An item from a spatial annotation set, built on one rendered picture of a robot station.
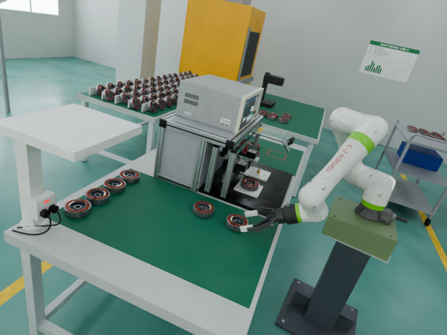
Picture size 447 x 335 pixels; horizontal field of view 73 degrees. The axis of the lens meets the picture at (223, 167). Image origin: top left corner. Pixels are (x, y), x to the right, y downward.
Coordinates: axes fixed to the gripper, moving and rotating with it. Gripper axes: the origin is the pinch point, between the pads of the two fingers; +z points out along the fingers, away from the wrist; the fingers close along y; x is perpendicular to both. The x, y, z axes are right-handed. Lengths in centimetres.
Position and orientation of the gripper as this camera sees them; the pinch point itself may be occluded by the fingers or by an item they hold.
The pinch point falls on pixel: (245, 221)
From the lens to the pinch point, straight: 154.2
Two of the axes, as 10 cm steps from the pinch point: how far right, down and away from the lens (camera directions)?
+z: -9.2, 2.0, 3.2
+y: -2.3, 3.8, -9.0
